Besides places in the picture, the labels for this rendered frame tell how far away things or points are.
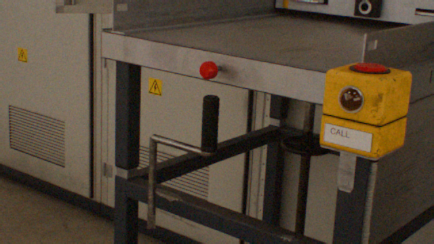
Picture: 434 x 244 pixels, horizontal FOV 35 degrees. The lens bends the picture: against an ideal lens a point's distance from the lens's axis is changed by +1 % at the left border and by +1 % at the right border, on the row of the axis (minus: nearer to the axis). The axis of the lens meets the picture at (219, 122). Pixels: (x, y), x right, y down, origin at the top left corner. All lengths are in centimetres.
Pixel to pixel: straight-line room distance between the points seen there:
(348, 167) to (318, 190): 111
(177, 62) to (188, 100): 89
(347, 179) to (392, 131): 8
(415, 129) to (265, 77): 30
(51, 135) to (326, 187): 120
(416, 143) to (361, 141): 50
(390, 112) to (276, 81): 36
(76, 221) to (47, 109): 45
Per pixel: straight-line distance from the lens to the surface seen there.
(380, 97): 83
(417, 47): 127
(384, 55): 115
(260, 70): 119
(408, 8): 168
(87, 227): 256
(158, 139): 134
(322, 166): 197
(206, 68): 120
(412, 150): 133
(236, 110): 208
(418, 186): 140
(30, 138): 285
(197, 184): 225
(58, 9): 175
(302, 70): 114
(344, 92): 84
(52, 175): 279
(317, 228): 204
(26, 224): 262
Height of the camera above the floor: 106
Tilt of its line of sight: 16 degrees down
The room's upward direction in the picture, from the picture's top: 3 degrees clockwise
